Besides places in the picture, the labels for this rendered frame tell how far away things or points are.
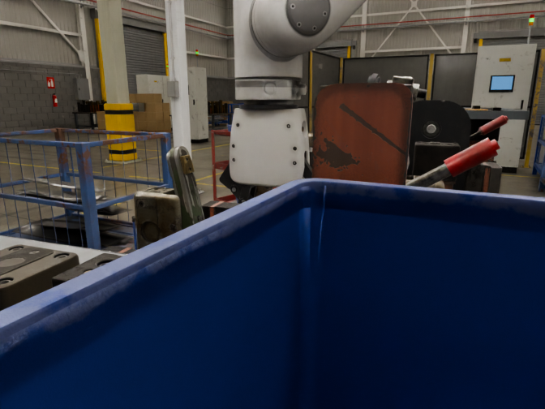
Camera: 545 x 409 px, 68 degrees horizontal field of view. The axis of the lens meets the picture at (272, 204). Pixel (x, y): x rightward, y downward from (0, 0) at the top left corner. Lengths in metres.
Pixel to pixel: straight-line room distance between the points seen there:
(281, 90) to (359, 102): 0.32
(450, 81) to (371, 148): 8.30
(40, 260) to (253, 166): 0.26
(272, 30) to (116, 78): 7.80
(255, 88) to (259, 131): 0.05
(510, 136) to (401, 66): 2.43
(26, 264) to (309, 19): 0.34
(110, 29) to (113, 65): 0.60
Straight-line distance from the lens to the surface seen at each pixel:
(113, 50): 8.23
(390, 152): 0.18
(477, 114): 1.02
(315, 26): 0.43
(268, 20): 0.43
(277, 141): 0.50
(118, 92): 8.19
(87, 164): 2.61
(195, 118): 11.44
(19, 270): 0.39
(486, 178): 0.81
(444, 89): 8.48
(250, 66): 0.50
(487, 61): 7.66
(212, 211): 0.79
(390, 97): 0.18
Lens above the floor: 1.19
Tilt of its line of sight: 15 degrees down
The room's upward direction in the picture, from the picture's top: straight up
